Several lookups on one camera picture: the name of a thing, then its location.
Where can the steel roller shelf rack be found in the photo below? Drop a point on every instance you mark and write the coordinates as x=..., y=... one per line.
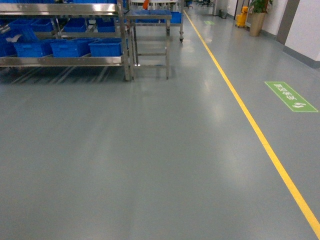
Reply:
x=33, y=20

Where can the steel step cart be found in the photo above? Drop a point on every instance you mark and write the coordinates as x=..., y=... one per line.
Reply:
x=155, y=58

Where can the blue crate right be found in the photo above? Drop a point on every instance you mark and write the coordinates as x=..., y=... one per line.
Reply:
x=106, y=47

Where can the blue crate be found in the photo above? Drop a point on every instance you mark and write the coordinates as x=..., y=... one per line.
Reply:
x=35, y=49
x=78, y=47
x=106, y=47

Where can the steel wheeled cart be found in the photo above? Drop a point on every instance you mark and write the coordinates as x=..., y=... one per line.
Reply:
x=175, y=7

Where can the blue crate middle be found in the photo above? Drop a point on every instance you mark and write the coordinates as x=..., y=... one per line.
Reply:
x=78, y=47

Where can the yellow mop bucket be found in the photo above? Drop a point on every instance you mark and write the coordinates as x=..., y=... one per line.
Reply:
x=241, y=18

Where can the green floor sign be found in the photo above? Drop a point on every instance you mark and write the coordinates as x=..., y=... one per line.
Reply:
x=292, y=99

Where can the plant in tan pot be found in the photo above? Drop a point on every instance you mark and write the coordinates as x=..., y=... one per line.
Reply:
x=258, y=9

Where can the blue crate left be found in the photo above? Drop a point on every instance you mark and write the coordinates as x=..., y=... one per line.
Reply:
x=35, y=49

